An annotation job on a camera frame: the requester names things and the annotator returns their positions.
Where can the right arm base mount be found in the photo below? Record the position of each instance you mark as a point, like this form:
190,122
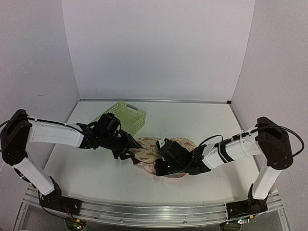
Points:
246,208

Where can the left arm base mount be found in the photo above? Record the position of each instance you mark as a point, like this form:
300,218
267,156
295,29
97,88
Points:
57,202

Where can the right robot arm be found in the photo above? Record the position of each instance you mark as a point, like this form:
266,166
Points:
279,145

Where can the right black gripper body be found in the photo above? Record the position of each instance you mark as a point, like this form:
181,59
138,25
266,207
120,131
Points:
175,168

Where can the aluminium front rail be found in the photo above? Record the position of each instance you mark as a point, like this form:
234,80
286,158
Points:
173,216

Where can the patterned beige laundry bag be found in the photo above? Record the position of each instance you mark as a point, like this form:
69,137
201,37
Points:
149,153

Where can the pink bra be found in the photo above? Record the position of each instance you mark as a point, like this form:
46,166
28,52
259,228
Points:
150,169

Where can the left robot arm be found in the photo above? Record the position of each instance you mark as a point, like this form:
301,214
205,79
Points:
22,136

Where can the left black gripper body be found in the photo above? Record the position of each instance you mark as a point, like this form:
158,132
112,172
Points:
117,145

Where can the green plastic basket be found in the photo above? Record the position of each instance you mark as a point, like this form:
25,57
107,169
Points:
132,118

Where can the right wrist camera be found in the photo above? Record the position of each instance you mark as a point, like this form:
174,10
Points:
163,144

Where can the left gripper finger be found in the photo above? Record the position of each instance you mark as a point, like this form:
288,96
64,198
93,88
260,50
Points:
125,155
133,144

